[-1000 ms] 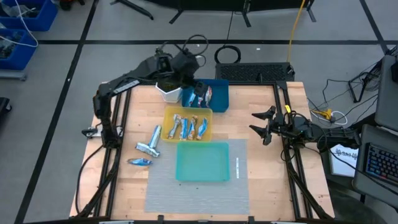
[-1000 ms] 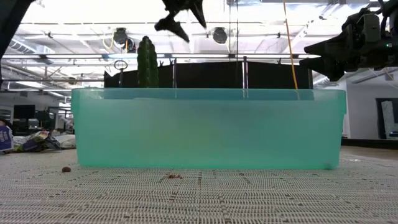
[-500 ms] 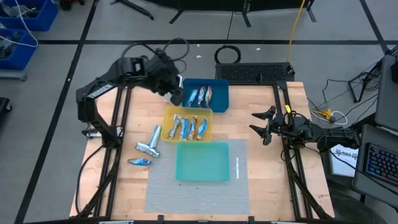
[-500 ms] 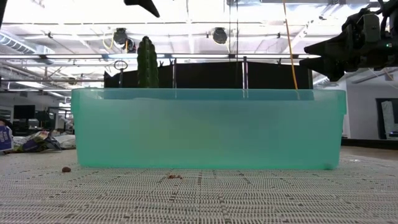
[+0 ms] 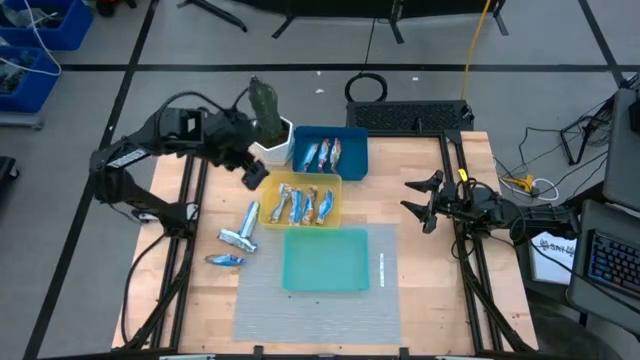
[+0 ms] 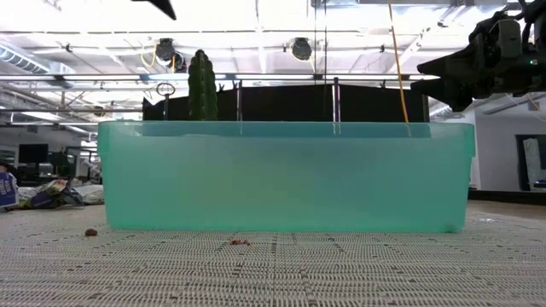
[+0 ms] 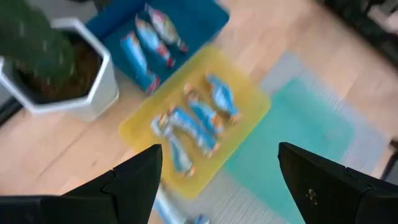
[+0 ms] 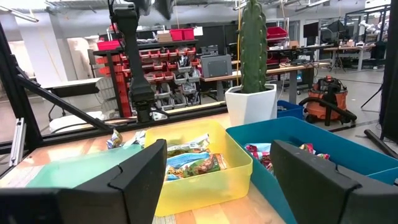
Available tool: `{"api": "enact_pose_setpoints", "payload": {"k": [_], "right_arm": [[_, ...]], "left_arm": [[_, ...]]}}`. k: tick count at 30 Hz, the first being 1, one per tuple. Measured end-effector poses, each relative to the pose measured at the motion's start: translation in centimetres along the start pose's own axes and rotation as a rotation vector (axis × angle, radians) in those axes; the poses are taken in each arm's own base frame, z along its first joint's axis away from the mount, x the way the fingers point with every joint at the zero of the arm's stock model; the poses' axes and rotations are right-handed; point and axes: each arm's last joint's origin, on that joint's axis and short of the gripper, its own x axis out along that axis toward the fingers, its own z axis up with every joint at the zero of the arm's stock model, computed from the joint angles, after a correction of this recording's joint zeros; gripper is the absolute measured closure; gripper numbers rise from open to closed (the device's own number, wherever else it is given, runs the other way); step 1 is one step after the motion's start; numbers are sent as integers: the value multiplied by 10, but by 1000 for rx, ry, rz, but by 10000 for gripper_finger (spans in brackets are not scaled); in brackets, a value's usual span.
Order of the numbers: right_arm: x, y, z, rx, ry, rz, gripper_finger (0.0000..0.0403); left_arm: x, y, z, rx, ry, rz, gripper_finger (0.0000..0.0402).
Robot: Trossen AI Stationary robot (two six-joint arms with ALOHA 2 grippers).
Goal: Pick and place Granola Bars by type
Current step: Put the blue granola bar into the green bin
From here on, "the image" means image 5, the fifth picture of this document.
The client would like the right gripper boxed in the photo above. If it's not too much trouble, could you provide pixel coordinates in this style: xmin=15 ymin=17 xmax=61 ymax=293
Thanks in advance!
xmin=399 ymin=169 xmax=502 ymax=236

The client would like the grey keyboard tray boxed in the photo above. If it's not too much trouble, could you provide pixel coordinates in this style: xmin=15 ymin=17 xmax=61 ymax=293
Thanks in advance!
xmin=567 ymin=199 xmax=640 ymax=336

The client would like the grey mesh mat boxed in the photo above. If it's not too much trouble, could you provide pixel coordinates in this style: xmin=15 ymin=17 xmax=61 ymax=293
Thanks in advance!
xmin=231 ymin=222 xmax=403 ymax=346

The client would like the black partition panel with feet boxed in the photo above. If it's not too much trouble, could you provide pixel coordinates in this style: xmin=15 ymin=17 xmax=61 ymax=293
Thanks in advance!
xmin=177 ymin=0 xmax=510 ymax=45

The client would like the green cactus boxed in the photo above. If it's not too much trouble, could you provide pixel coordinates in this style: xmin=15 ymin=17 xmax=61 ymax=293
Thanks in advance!
xmin=248 ymin=75 xmax=287 ymax=144

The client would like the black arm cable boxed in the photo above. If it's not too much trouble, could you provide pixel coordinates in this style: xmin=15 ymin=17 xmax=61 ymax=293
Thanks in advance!
xmin=119 ymin=232 xmax=174 ymax=346

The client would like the backlit keyboard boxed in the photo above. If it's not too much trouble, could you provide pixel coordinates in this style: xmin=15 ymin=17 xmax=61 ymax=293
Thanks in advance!
xmin=587 ymin=230 xmax=640 ymax=301

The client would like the teal plastic bin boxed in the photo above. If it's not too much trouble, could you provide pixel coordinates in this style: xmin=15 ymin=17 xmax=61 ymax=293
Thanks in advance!
xmin=282 ymin=227 xmax=372 ymax=294

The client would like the black wire stand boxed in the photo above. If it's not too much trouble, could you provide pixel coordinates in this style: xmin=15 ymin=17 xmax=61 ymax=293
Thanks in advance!
xmin=559 ymin=97 xmax=619 ymax=166

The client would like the white hexagonal plant pot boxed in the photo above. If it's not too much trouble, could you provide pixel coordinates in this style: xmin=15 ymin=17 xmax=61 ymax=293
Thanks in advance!
xmin=252 ymin=115 xmax=295 ymax=167

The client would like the white cable loop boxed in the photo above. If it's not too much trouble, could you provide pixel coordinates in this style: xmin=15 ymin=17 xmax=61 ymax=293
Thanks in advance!
xmin=499 ymin=177 xmax=560 ymax=202

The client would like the yellow cable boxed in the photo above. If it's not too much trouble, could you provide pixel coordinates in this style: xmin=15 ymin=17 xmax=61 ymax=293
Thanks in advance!
xmin=459 ymin=0 xmax=494 ymax=101

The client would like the blue silver granola bar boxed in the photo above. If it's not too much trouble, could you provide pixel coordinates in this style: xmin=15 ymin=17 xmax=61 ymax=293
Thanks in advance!
xmin=238 ymin=199 xmax=261 ymax=239

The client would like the black floor object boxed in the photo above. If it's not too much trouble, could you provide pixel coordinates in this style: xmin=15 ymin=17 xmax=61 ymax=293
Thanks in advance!
xmin=0 ymin=155 xmax=20 ymax=194

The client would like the blue plastic bin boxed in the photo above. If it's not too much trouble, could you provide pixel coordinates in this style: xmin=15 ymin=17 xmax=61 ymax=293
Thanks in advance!
xmin=291 ymin=125 xmax=370 ymax=182

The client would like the grey desk surface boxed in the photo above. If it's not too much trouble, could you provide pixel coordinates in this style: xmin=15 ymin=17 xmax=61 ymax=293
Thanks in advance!
xmin=602 ymin=87 xmax=640 ymax=214

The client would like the black mesh case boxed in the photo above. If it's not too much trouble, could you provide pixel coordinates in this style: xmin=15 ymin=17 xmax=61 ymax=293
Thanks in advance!
xmin=345 ymin=99 xmax=475 ymax=134

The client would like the black aluminium rig frame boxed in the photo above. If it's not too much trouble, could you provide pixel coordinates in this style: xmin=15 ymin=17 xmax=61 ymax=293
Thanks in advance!
xmin=112 ymin=112 xmax=539 ymax=360

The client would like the yellow plastic bin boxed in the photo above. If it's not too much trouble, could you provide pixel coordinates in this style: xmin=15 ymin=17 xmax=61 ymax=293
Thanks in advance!
xmin=258 ymin=170 xmax=344 ymax=231

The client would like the yellow plug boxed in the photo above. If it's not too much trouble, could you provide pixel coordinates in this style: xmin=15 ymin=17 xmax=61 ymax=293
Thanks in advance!
xmin=502 ymin=174 xmax=536 ymax=195

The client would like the grey dolly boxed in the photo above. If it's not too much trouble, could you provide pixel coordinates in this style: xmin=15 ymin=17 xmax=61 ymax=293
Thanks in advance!
xmin=0 ymin=110 xmax=45 ymax=131

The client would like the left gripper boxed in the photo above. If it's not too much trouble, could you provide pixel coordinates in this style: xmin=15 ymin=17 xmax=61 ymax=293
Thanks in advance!
xmin=203 ymin=108 xmax=272 ymax=193

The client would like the blue storage crate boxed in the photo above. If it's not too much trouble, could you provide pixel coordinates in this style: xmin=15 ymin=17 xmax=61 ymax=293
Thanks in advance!
xmin=0 ymin=45 xmax=62 ymax=114
xmin=0 ymin=0 xmax=95 ymax=51

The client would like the white paper sheet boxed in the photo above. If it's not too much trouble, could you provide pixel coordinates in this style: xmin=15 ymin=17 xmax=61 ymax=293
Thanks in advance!
xmin=529 ymin=232 xmax=579 ymax=286

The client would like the brown granola bar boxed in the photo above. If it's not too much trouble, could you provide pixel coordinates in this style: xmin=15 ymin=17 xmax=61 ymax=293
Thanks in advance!
xmin=328 ymin=137 xmax=343 ymax=173

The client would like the black cable coil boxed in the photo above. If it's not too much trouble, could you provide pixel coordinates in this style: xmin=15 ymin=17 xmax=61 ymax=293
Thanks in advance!
xmin=343 ymin=72 xmax=389 ymax=104

